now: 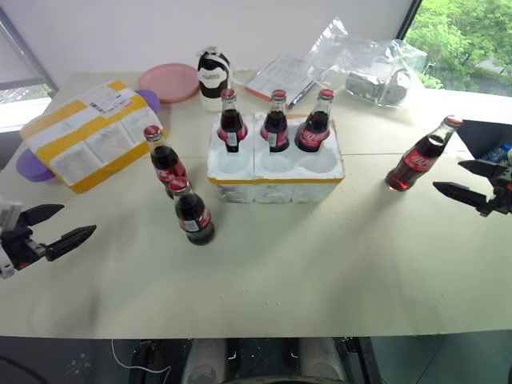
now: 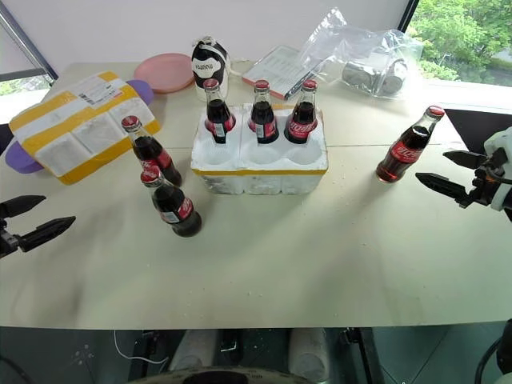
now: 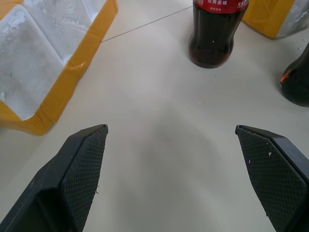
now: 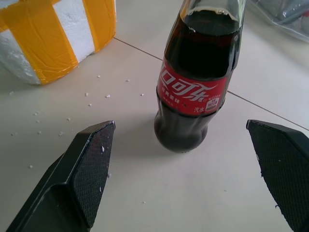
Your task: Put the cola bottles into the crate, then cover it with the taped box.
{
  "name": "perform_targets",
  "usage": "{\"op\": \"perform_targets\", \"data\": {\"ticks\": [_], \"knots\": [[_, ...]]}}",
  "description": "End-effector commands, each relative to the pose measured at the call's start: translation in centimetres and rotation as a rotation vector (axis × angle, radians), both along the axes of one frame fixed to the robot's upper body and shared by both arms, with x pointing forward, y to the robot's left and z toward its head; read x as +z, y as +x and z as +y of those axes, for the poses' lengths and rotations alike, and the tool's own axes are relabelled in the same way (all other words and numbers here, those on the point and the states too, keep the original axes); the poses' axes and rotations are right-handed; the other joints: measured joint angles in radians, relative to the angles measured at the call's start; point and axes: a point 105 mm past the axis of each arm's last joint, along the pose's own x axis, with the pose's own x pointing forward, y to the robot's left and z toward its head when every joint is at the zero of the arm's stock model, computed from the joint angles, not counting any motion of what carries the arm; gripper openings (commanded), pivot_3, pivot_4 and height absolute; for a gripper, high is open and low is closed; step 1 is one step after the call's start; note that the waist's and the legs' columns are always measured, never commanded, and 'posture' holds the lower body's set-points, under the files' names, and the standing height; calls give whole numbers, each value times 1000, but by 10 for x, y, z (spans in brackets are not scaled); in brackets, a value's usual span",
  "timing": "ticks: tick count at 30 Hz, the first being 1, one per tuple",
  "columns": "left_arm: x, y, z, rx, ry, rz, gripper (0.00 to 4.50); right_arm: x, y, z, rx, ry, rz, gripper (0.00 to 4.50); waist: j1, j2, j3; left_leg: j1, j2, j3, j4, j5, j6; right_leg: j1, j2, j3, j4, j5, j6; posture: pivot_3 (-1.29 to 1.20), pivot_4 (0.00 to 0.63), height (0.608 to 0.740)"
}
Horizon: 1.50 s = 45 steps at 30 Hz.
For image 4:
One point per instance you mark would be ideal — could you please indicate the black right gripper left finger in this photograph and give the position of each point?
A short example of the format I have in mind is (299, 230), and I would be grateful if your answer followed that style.
(72, 188)

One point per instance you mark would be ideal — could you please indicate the clear plastic bag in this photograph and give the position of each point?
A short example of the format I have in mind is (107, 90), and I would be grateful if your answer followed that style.
(277, 21)

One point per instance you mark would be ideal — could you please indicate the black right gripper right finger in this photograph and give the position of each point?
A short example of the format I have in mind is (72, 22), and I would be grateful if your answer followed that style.
(285, 169)

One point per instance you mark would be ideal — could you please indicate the white foam box, yellow tape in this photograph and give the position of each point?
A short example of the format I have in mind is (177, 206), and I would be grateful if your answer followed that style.
(48, 41)

